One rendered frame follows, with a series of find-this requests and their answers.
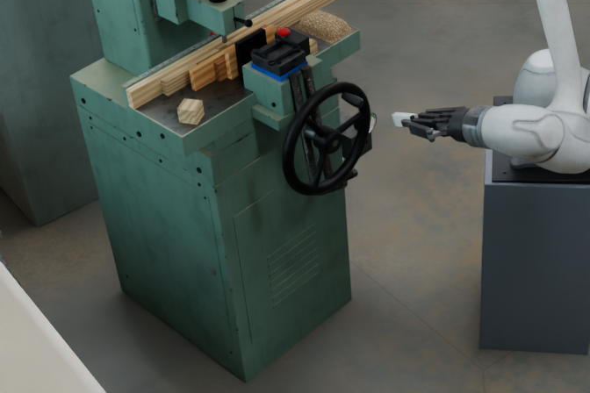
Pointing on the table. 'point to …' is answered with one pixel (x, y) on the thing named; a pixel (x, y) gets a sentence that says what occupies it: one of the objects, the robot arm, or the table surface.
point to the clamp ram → (244, 47)
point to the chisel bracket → (215, 11)
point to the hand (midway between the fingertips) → (406, 119)
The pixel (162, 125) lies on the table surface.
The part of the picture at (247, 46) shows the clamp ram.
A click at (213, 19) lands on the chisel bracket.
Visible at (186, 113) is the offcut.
